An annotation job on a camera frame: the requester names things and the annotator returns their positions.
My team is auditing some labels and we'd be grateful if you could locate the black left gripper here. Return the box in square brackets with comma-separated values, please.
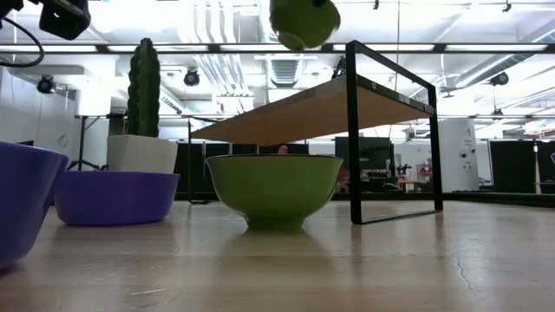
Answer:
[38, 0, 93, 42]

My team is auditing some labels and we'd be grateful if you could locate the green floral mini bowl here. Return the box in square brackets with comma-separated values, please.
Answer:
[268, 0, 342, 52]
[205, 154, 344, 231]

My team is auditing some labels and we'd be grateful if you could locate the blue plastic mini bowl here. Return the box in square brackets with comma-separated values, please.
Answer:
[0, 141, 69, 272]
[54, 170, 181, 226]

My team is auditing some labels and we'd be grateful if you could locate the green cactus plant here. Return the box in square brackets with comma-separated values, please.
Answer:
[127, 37, 162, 139]

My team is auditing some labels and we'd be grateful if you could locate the black-framed wooden shelf rack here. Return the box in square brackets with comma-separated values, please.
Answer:
[186, 39, 444, 225]

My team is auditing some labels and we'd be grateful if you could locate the black tripod stand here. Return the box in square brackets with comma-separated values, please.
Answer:
[66, 114, 105, 172]

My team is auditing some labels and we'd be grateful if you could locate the white plant pot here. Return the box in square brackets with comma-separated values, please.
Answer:
[106, 133, 179, 174]

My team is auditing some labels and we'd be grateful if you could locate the black cabinet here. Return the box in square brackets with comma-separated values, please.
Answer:
[334, 136, 395, 192]

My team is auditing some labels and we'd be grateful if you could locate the white cylindrical machine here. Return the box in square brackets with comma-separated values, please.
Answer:
[437, 117, 480, 193]

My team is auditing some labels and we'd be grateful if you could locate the black cable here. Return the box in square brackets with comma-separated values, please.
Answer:
[0, 16, 46, 69]

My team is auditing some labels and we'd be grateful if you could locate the black ceiling-mounted camera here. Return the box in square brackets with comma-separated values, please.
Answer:
[489, 71, 511, 87]
[183, 68, 201, 88]
[36, 75, 58, 94]

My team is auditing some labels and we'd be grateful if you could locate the black aluminium rig frame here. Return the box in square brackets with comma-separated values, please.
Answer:
[0, 42, 555, 208]

